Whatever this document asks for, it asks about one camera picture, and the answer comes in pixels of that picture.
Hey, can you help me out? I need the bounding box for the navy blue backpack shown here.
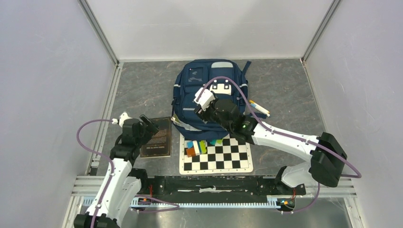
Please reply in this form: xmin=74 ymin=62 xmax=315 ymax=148
xmin=172 ymin=59 xmax=258 ymax=143

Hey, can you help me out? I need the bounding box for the brown orange toy block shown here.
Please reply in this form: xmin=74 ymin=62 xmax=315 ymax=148
xmin=185 ymin=147 xmax=196 ymax=157

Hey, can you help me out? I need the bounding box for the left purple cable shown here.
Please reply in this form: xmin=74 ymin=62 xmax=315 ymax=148
xmin=76 ymin=119 xmax=119 ymax=228

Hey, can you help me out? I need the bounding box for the aluminium frame rail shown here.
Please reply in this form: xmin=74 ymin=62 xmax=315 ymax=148
xmin=70 ymin=176 xmax=358 ymax=209

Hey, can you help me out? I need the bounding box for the blue tipped white marker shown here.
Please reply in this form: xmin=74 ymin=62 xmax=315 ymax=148
xmin=249 ymin=102 xmax=271 ymax=118

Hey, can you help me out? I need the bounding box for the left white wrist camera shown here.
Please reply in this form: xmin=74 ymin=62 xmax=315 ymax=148
xmin=112 ymin=112 xmax=132 ymax=128

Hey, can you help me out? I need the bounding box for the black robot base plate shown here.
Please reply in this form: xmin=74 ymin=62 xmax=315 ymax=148
xmin=139 ymin=175 xmax=307 ymax=203

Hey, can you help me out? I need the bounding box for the black and white chessboard mat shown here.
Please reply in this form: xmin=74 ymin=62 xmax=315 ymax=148
xmin=179 ymin=135 xmax=253 ymax=175

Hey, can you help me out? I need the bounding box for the yellow tipped white marker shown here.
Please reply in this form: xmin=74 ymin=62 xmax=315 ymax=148
xmin=249 ymin=99 xmax=271 ymax=115

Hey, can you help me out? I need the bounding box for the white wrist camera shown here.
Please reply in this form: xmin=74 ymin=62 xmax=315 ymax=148
xmin=193 ymin=87 xmax=216 ymax=110
xmin=112 ymin=112 xmax=132 ymax=128

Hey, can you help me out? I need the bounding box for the black hardcover book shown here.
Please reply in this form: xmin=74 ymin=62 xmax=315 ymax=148
xmin=140 ymin=117 xmax=172 ymax=158

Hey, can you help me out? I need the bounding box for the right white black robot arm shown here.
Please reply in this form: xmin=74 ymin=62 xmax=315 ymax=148
xmin=195 ymin=99 xmax=347 ymax=194

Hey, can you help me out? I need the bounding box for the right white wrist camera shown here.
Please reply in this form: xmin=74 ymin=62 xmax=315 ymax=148
xmin=193 ymin=87 xmax=216 ymax=110

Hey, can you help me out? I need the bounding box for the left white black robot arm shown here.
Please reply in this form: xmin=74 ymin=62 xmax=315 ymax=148
xmin=73 ymin=112 xmax=159 ymax=228

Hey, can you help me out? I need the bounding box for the purple book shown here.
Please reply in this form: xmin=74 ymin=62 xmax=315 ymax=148
xmin=171 ymin=114 xmax=201 ymax=131

